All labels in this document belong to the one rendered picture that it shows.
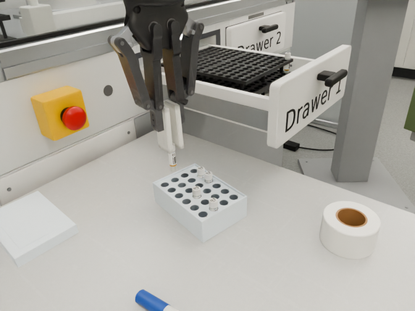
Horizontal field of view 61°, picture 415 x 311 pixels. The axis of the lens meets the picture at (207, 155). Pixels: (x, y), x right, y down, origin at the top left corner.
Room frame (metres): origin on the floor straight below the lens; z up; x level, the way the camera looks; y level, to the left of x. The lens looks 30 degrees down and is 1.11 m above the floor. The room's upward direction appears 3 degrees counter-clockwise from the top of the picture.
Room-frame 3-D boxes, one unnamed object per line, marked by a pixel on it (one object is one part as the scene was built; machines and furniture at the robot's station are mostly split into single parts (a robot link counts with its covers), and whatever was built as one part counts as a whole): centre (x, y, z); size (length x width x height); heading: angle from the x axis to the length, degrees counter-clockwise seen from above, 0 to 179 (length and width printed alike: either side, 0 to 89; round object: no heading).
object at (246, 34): (1.06, -0.17, 0.87); 0.29 x 0.02 x 0.11; 139
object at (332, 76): (0.60, -0.22, 0.91); 0.07 x 0.04 x 0.01; 139
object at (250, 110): (0.75, -0.04, 0.86); 0.40 x 0.26 x 0.06; 49
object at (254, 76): (0.68, -0.13, 0.90); 0.18 x 0.02 x 0.01; 139
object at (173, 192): (0.43, 0.02, 0.78); 0.12 x 0.08 x 0.04; 38
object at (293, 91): (0.61, -0.20, 0.87); 0.29 x 0.02 x 0.11; 139
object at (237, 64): (0.74, -0.05, 0.87); 0.22 x 0.18 x 0.06; 49
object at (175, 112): (0.47, 0.05, 0.89); 0.03 x 0.01 x 0.07; 38
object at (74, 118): (0.54, 0.22, 0.88); 0.04 x 0.03 x 0.04; 139
